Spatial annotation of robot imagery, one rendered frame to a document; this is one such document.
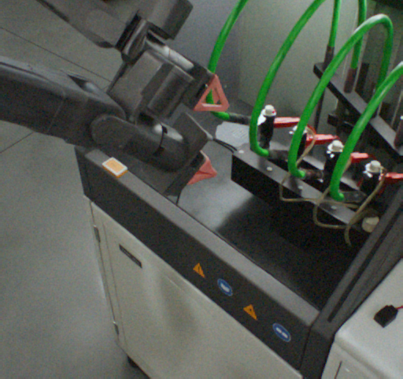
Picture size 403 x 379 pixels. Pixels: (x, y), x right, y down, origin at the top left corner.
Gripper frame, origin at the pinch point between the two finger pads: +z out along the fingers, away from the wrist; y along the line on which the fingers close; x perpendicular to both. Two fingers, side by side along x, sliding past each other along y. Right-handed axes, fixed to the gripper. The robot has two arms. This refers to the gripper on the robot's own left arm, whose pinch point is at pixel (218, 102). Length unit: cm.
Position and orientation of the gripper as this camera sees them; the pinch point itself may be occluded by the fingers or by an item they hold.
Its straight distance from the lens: 92.9
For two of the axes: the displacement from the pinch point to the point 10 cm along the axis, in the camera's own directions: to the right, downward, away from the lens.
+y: -4.9, -4.4, 7.6
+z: 6.8, 3.6, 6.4
